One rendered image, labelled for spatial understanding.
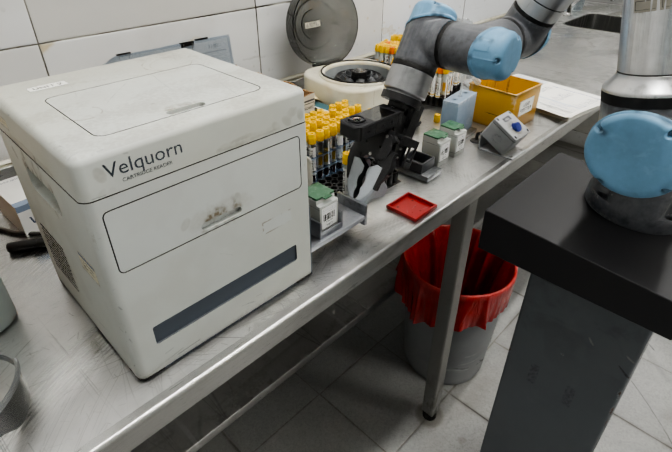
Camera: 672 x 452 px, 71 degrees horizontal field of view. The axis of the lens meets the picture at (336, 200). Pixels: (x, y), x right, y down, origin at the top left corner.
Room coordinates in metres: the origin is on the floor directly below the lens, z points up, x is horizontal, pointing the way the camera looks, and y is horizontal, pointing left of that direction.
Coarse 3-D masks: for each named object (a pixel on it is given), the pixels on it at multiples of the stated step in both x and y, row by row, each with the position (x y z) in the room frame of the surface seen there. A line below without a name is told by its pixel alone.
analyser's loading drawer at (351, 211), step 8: (344, 200) 0.70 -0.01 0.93; (352, 200) 0.69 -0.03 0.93; (344, 208) 0.69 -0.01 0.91; (352, 208) 0.68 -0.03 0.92; (360, 208) 0.67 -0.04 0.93; (344, 216) 0.66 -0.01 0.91; (352, 216) 0.66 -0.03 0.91; (360, 216) 0.66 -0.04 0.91; (312, 224) 0.61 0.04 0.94; (320, 224) 0.60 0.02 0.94; (336, 224) 0.62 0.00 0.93; (344, 224) 0.64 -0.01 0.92; (352, 224) 0.64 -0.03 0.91; (312, 232) 0.61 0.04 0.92; (320, 232) 0.60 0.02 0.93; (328, 232) 0.61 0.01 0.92; (336, 232) 0.62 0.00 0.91; (312, 240) 0.60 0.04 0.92; (320, 240) 0.60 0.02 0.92; (328, 240) 0.60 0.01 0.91; (312, 248) 0.58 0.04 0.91
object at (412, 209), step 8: (408, 192) 0.80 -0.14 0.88; (400, 200) 0.78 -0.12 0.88; (408, 200) 0.78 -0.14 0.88; (416, 200) 0.78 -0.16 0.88; (424, 200) 0.77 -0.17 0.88; (392, 208) 0.74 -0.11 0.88; (400, 208) 0.75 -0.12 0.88; (408, 208) 0.75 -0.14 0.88; (416, 208) 0.75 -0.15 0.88; (424, 208) 0.75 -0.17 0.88; (432, 208) 0.74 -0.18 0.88; (408, 216) 0.71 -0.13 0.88; (416, 216) 0.72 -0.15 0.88
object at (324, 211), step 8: (312, 200) 0.62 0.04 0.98; (320, 200) 0.62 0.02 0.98; (328, 200) 0.63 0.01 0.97; (336, 200) 0.63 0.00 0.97; (312, 208) 0.62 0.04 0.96; (320, 208) 0.61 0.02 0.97; (328, 208) 0.62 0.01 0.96; (336, 208) 0.63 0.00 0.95; (312, 216) 0.62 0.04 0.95; (320, 216) 0.61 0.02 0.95; (328, 216) 0.62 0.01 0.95; (336, 216) 0.63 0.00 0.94; (328, 224) 0.62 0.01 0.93
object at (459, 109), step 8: (456, 96) 1.08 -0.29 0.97; (464, 96) 1.08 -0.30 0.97; (472, 96) 1.09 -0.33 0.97; (448, 104) 1.05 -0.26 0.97; (456, 104) 1.04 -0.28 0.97; (464, 104) 1.06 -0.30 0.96; (472, 104) 1.10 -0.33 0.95; (448, 112) 1.05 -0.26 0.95; (456, 112) 1.03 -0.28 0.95; (464, 112) 1.06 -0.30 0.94; (472, 112) 1.10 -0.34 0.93; (448, 120) 1.04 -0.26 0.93; (456, 120) 1.03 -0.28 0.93; (464, 120) 1.07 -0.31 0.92; (464, 128) 1.08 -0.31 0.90; (472, 128) 1.10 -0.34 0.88
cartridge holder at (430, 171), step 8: (416, 152) 0.92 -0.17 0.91; (408, 160) 0.88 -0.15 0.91; (416, 160) 0.92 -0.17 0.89; (424, 160) 0.91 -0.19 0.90; (432, 160) 0.89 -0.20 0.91; (400, 168) 0.89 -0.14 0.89; (416, 168) 0.87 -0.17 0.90; (424, 168) 0.86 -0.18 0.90; (432, 168) 0.88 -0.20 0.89; (440, 168) 0.88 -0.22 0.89; (416, 176) 0.86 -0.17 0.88; (424, 176) 0.85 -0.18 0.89; (432, 176) 0.86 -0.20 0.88
